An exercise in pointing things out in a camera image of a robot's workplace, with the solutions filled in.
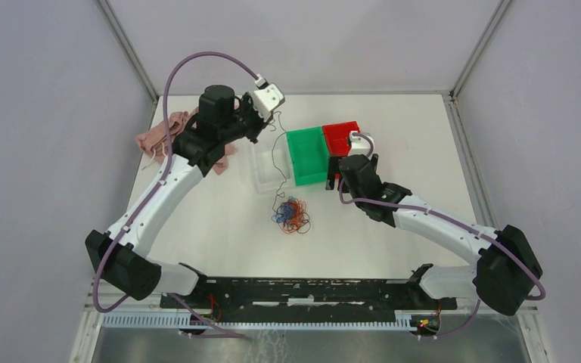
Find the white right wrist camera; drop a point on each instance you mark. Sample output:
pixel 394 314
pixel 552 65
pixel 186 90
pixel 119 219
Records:
pixel 360 144

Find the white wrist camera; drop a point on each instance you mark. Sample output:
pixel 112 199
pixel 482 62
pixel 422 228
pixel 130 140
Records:
pixel 360 144
pixel 267 100

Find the red plastic bin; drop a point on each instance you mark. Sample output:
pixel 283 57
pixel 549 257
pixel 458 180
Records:
pixel 337 137

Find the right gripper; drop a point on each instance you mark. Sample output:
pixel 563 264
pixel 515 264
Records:
pixel 333 169

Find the clear plastic bin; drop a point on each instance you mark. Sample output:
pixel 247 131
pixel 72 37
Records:
pixel 272 166

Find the aluminium frame rail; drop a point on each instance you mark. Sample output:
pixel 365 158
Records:
pixel 528 317

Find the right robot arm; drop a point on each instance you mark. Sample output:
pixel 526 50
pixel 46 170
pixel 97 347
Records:
pixel 501 269

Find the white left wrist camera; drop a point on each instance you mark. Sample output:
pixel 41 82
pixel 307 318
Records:
pixel 267 100

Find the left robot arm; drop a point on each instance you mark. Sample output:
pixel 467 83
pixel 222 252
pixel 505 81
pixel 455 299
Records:
pixel 119 256

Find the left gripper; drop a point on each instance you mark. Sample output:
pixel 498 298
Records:
pixel 248 103

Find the green plastic bin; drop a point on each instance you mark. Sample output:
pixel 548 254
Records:
pixel 309 155

